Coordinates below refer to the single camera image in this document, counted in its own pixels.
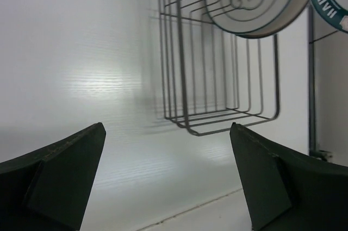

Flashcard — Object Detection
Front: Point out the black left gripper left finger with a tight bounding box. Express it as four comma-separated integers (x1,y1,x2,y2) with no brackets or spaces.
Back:
1,122,106,230

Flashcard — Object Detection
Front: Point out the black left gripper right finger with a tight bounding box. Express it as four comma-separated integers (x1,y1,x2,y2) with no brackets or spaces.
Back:
229,123,347,230

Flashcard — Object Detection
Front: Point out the grey wire dish rack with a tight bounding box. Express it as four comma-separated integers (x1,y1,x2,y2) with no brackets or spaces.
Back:
148,0,280,136

